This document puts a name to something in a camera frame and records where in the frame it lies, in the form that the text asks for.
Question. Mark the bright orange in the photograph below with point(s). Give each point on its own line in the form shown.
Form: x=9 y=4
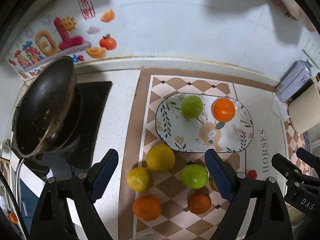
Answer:
x=223 y=110

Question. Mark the silver spray can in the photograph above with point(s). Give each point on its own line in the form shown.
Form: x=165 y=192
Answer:
x=298 y=74

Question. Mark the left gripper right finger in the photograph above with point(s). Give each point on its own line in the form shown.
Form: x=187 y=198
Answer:
x=228 y=182

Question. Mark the red cherry tomato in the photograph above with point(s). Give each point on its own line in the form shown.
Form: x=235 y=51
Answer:
x=252 y=174

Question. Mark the white folded tissue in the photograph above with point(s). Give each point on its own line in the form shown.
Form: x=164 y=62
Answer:
x=280 y=109

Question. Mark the black wok pan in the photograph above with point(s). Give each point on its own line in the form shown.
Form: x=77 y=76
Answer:
x=47 y=115

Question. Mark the brown reddish pear apple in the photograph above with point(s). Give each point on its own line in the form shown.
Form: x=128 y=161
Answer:
x=213 y=185

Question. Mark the beige utensil holder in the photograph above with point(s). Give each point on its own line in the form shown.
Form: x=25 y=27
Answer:
x=304 y=107

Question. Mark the yellow-green citrus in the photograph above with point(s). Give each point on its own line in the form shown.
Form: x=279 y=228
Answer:
x=139 y=179

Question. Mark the yellow lemon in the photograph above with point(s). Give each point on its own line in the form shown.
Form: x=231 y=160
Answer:
x=160 y=158

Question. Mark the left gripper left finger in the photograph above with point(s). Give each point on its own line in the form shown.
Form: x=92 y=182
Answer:
x=101 y=173

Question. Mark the white wall socket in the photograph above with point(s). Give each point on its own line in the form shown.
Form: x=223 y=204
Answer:
x=311 y=49

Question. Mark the green apple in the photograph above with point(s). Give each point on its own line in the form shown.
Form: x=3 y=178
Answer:
x=194 y=176
x=191 y=107

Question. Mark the black gas stove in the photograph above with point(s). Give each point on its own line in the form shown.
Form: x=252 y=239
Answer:
x=72 y=151

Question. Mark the dark orange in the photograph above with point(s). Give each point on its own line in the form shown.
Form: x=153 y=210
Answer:
x=199 y=203

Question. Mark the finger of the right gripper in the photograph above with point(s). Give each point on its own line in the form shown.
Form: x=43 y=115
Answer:
x=291 y=172
x=310 y=159

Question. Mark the colourful wall sticker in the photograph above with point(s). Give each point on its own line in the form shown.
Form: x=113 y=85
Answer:
x=80 y=29

